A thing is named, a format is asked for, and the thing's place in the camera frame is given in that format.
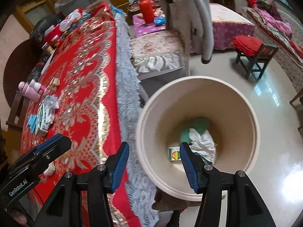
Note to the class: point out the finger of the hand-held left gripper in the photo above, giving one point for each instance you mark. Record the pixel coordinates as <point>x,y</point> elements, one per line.
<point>47,143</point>
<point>56,146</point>

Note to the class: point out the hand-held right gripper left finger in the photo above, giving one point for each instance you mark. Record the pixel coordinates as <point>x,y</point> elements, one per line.
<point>119,170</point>

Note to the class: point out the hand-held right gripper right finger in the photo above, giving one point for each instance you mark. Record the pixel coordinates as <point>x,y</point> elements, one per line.
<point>189,170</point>

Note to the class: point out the small white green red box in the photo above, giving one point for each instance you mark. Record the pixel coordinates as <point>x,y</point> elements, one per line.
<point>174,155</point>

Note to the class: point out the white green medicine box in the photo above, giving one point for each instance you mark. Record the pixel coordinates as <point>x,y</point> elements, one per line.
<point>45,118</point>

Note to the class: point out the blue packet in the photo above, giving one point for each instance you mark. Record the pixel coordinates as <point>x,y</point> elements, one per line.
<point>32,121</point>

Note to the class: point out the white tissue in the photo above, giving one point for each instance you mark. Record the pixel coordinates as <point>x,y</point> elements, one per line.
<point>203,144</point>

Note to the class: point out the green plush toy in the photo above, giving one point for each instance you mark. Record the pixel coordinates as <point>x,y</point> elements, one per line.
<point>198,125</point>

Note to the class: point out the brown scrap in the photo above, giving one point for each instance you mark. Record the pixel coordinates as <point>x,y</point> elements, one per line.
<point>55,84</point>

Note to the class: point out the beige trash bin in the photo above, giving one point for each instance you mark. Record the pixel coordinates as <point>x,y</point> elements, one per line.
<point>224,104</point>

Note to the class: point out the person's left hand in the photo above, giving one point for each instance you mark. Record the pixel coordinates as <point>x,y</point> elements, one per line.
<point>16,220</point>

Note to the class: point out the crumpled clear wrapper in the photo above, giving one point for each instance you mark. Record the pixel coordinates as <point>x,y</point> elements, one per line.
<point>51,102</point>

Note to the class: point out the dark wooden chair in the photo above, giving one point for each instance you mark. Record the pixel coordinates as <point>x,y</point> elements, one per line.
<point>16,104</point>

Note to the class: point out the red floral tablecloth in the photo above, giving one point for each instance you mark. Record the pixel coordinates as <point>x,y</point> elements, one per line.
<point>82,99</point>

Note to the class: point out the white pill bottle pink label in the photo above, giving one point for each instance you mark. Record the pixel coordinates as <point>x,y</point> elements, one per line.
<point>37,85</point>

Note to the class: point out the white paper sheet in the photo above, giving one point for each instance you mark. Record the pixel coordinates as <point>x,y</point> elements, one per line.
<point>48,61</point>

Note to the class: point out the round brown table board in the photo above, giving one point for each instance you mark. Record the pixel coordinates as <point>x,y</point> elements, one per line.
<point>14,63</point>

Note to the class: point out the white lace cloth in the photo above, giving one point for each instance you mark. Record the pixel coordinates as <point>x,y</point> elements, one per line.
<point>127,80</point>

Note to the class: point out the black plastic bag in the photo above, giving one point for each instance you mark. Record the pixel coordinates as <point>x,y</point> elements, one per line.
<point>40,28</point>

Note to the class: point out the white red plastic bag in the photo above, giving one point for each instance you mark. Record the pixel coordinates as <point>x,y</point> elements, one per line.
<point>71,20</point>

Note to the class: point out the small wooden stool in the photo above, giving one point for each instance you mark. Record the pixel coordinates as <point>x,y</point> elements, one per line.
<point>258,61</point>

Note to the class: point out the brown wooden armchair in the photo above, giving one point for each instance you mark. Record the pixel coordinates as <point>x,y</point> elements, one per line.
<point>298,99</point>

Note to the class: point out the floral covered chair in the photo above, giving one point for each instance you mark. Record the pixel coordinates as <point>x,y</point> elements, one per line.
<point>153,45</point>

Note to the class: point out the red seat cushion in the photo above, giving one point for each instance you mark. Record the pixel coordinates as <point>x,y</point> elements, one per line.
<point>247,43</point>

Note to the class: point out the cardboard box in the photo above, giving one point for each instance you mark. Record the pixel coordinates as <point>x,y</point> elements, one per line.
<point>97,6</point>

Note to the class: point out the purple floral table cover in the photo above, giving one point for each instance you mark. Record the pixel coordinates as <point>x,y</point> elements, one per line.
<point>232,28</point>

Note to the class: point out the blue plastic bag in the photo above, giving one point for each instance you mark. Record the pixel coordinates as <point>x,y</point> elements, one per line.
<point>159,21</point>
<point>117,10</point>

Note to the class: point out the floral covered sofa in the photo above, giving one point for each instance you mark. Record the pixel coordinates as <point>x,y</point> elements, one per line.
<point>291,59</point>

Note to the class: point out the white coat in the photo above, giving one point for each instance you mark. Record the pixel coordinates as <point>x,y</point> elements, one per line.
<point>201,16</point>

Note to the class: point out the red patterned quilt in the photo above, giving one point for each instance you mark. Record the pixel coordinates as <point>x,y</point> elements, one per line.
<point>284,42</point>

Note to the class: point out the red thermos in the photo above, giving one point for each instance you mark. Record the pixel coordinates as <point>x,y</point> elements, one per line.
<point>146,10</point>

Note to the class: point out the pink blanket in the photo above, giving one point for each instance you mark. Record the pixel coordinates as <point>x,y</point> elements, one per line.
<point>277,21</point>

